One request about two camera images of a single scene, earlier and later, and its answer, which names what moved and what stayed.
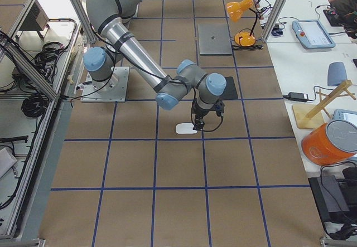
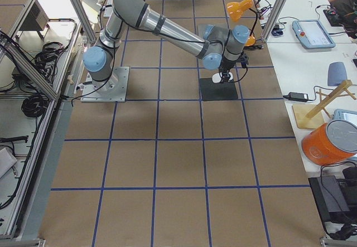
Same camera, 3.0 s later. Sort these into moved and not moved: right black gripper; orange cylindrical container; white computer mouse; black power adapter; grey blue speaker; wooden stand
Moved: white computer mouse; right black gripper
Not moved: wooden stand; black power adapter; grey blue speaker; orange cylindrical container
